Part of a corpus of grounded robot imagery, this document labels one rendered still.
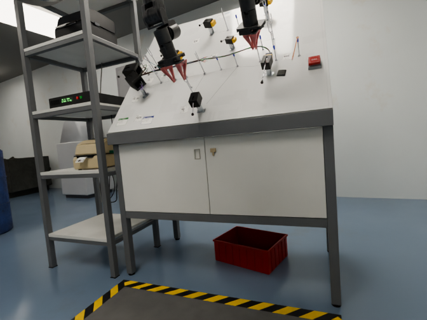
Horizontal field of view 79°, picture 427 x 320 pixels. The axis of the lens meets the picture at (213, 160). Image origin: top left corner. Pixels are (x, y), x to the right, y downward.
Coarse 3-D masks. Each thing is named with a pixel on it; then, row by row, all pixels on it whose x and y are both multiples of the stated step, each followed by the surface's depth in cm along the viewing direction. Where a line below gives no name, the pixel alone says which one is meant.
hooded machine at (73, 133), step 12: (72, 132) 422; (84, 132) 422; (60, 144) 432; (72, 144) 419; (60, 156) 436; (72, 156) 422; (60, 168) 439; (72, 180) 429; (84, 180) 416; (72, 192) 432; (84, 192) 420
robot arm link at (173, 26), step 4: (160, 8) 93; (160, 12) 93; (164, 12) 95; (160, 16) 94; (164, 16) 95; (164, 20) 95; (168, 20) 100; (172, 20) 103; (160, 24) 96; (164, 24) 101; (168, 24) 101; (172, 24) 103; (176, 24) 105; (148, 28) 98; (152, 28) 98; (172, 28) 102; (176, 28) 103; (172, 32) 102; (176, 32) 103; (180, 32) 106; (172, 36) 103; (176, 36) 104; (172, 40) 104
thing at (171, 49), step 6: (168, 42) 100; (162, 48) 100; (168, 48) 100; (174, 48) 102; (162, 54) 102; (168, 54) 101; (174, 54) 102; (180, 54) 102; (162, 60) 103; (168, 60) 102; (174, 60) 101
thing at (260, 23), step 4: (244, 12) 95; (248, 12) 94; (252, 12) 94; (256, 12) 96; (244, 16) 96; (248, 16) 95; (252, 16) 95; (256, 16) 96; (244, 20) 97; (248, 20) 96; (252, 20) 96; (256, 20) 97; (260, 20) 99; (264, 20) 98; (240, 24) 102; (244, 24) 98; (248, 24) 97; (252, 24) 97; (256, 24) 98; (260, 24) 97; (264, 24) 99; (236, 28) 101; (240, 28) 100; (244, 28) 98; (248, 28) 98; (252, 28) 97; (256, 28) 97; (260, 28) 96
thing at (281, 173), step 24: (216, 144) 127; (240, 144) 123; (264, 144) 118; (288, 144) 114; (312, 144) 111; (216, 168) 128; (240, 168) 124; (264, 168) 119; (288, 168) 115; (312, 168) 112; (216, 192) 130; (240, 192) 125; (264, 192) 121; (288, 192) 116; (312, 192) 113; (288, 216) 117; (312, 216) 114
